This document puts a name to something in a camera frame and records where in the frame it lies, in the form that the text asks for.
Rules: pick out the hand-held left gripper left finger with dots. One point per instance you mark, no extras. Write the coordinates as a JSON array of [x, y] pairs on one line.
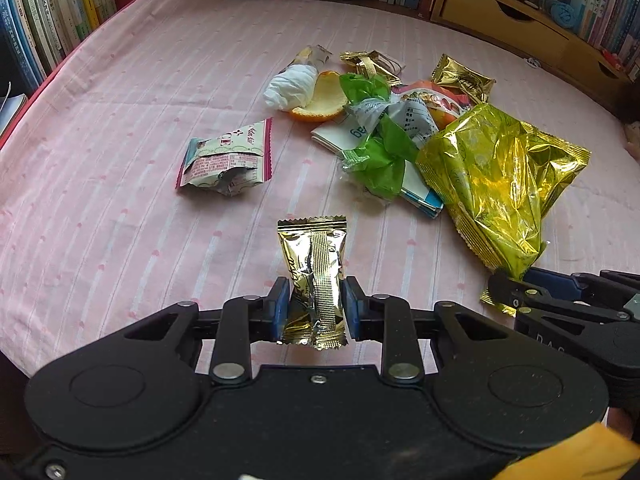
[[280, 312]]

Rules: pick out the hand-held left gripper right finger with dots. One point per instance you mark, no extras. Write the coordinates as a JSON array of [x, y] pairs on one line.
[[351, 312]]

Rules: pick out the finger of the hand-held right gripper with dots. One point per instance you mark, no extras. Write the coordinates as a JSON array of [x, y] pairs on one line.
[[600, 340], [555, 282]]

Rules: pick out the gold candy wrapper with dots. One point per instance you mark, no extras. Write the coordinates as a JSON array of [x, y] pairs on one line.
[[312, 270]]

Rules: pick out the large yellow gold snack bag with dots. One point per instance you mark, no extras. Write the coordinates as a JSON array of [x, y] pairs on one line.
[[495, 185]]

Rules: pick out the white bag with blue print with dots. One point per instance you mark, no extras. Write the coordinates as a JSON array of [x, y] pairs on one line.
[[332, 135]]

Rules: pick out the white tissue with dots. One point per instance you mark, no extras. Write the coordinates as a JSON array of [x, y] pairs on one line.
[[292, 85]]

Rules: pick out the green plastic bag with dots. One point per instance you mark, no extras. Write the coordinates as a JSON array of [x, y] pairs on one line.
[[387, 160]]

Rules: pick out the pink white snack packet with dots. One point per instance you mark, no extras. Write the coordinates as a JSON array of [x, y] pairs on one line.
[[225, 160]]

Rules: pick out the beige plush toy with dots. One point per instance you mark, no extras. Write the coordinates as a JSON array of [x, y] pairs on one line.
[[632, 140]]

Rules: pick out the pink striped bed sheet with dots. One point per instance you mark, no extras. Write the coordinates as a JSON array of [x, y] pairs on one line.
[[125, 220]]

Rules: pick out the large orange peel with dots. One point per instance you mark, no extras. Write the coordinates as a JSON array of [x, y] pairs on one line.
[[322, 105]]

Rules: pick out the orange red snack packet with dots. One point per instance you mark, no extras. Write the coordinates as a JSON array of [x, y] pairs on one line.
[[440, 105]]

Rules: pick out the gold wrapped candy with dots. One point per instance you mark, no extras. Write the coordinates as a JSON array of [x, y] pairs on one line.
[[462, 77]]

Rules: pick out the crumpled gold wrapper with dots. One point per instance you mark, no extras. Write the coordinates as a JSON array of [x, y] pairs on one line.
[[365, 65]]

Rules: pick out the white brown striped wrapper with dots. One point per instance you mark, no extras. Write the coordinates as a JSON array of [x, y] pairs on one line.
[[394, 62]]

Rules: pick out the blue round ornament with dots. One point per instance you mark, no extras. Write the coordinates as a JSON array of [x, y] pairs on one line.
[[562, 12]]

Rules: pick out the wooden drawer cabinet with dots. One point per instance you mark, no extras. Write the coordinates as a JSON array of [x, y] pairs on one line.
[[480, 15]]

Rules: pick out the stack of papers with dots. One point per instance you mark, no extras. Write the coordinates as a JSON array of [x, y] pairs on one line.
[[12, 107]]

